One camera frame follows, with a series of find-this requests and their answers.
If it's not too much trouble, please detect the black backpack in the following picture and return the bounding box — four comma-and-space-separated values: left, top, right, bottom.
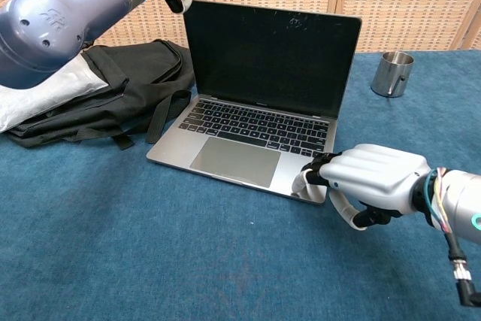
7, 38, 196, 151

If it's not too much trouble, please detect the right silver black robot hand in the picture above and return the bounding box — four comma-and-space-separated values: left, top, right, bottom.
291, 143, 431, 232

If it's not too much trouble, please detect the right arm wrist cable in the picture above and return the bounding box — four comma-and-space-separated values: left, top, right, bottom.
424, 168, 481, 306

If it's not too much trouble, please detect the silver laptop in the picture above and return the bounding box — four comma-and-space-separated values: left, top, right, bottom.
145, 0, 362, 207

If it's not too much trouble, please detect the stainless steel mug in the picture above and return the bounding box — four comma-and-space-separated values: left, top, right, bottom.
371, 51, 415, 98

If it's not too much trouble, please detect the grey padded pouch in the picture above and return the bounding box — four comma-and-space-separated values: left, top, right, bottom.
0, 53, 110, 134

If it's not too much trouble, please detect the blue table mat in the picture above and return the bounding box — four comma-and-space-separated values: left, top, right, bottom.
0, 50, 481, 321

